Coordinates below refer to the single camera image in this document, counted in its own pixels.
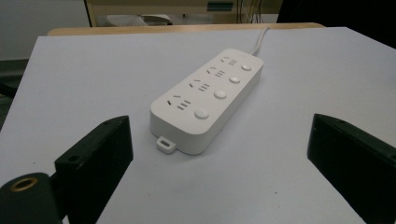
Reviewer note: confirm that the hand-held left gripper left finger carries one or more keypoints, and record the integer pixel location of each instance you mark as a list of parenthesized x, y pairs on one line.
[(96, 161)]

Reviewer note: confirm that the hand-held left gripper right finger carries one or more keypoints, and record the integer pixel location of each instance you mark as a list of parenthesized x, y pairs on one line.
[(351, 155)]

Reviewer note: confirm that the white power strip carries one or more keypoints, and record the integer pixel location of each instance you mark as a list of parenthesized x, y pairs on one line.
[(205, 102)]

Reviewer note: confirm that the white cloth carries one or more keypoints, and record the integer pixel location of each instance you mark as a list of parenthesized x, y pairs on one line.
[(137, 20)]

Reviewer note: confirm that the wooden table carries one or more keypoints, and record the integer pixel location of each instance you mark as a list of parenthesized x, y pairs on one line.
[(174, 29)]

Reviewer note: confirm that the beige cabinet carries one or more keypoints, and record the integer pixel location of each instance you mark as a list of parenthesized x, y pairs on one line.
[(155, 9)]

